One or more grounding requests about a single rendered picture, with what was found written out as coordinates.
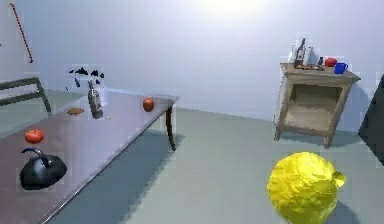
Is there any dark wine bottle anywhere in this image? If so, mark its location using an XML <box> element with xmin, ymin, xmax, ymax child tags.
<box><xmin>293</xmin><ymin>37</ymin><xmax>307</xmax><ymax>69</ymax></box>

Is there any dark house plant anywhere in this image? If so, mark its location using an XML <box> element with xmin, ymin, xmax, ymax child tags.
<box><xmin>65</xmin><ymin>66</ymin><xmax>106</xmax><ymax>92</ymax></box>

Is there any dark wooden dining table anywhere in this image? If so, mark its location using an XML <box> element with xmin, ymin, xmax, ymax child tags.
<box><xmin>0</xmin><ymin>87</ymin><xmax>180</xmax><ymax>224</ymax></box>

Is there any red apple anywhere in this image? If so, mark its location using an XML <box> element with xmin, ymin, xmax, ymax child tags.
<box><xmin>142</xmin><ymin>97</ymin><xmax>156</xmax><ymax>113</ymax></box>

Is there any blue mug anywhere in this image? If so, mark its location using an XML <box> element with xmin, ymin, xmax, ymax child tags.
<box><xmin>333</xmin><ymin>61</ymin><xmax>349</xmax><ymax>75</ymax></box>

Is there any pale glass bottle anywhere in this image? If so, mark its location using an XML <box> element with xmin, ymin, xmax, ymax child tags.
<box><xmin>304</xmin><ymin>46</ymin><xmax>315</xmax><ymax>66</ymax></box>

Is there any red dotted rod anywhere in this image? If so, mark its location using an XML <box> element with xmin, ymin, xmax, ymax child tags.
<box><xmin>9</xmin><ymin>2</ymin><xmax>34</xmax><ymax>64</ymax></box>

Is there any brown food tray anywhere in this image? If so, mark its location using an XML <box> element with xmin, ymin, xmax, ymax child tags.
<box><xmin>295</xmin><ymin>63</ymin><xmax>326</xmax><ymax>72</ymax></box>

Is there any dark cabinet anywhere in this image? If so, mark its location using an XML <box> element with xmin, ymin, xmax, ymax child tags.
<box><xmin>358</xmin><ymin>73</ymin><xmax>384</xmax><ymax>157</ymax></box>

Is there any light wooden side table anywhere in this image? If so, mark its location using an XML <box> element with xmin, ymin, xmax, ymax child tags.
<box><xmin>273</xmin><ymin>62</ymin><xmax>362</xmax><ymax>150</ymax></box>

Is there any black kettle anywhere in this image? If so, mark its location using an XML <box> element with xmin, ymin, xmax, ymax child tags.
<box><xmin>19</xmin><ymin>147</ymin><xmax>68</xmax><ymax>191</ymax></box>

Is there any yellow round bag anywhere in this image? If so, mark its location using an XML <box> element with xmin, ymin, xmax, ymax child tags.
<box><xmin>266</xmin><ymin>151</ymin><xmax>347</xmax><ymax>224</ymax></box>

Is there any grey glass bottle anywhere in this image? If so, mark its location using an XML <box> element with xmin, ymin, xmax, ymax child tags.
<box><xmin>87</xmin><ymin>78</ymin><xmax>104</xmax><ymax>120</ymax></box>

